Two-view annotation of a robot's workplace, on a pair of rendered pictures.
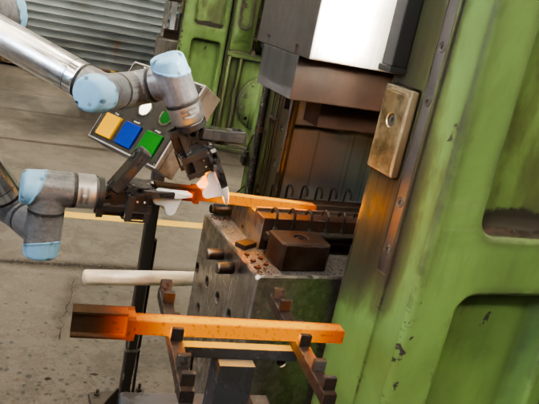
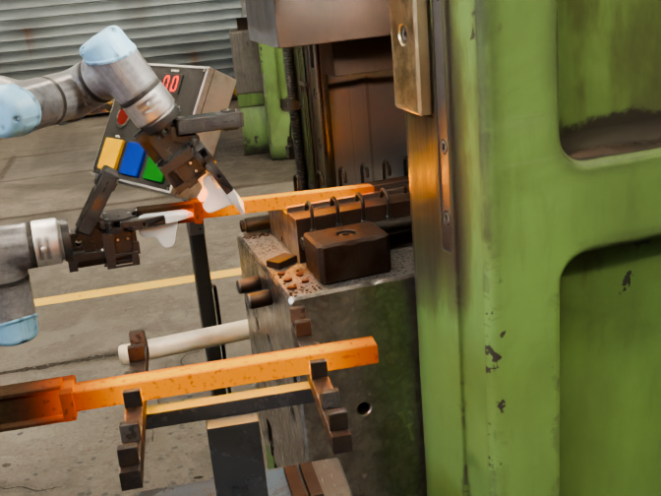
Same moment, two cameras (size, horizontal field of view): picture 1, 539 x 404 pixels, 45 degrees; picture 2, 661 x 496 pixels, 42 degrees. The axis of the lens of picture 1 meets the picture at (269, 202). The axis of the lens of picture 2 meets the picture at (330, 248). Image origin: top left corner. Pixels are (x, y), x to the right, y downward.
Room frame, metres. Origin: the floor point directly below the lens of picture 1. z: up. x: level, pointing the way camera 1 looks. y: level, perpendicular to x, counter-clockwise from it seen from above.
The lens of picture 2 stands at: (0.08, -0.28, 1.40)
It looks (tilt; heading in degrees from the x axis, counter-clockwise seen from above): 19 degrees down; 9
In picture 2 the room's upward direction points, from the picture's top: 5 degrees counter-clockwise
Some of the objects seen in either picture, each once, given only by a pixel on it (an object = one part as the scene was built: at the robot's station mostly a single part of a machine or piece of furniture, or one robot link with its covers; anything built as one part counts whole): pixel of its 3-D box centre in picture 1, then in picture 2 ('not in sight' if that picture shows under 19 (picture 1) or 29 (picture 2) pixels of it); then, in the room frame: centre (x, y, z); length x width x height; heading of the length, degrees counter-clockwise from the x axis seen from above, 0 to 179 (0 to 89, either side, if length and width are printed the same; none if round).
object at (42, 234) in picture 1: (39, 229); (6, 306); (1.31, 0.47, 0.90); 0.11 x 0.08 x 0.11; 48
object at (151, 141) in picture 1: (149, 145); (159, 164); (1.83, 0.37, 1.01); 0.07 x 0.05 x 0.07; 51
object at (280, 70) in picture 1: (354, 82); (379, 2); (1.61, -0.14, 1.32); 0.42 x 0.20 x 0.10; 116
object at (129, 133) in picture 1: (129, 135); (135, 159); (1.89, 0.45, 1.01); 0.07 x 0.05 x 0.07; 51
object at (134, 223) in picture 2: (154, 192); (138, 222); (1.37, 0.25, 1.02); 0.09 x 0.05 x 0.02; 113
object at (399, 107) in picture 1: (392, 130); (410, 49); (1.30, -0.21, 1.27); 0.09 x 0.02 x 0.17; 26
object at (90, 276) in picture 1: (158, 278); (218, 335); (1.79, 0.28, 0.62); 0.44 x 0.05 x 0.05; 116
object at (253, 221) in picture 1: (322, 220); (391, 205); (1.61, -0.14, 0.96); 0.42 x 0.20 x 0.09; 116
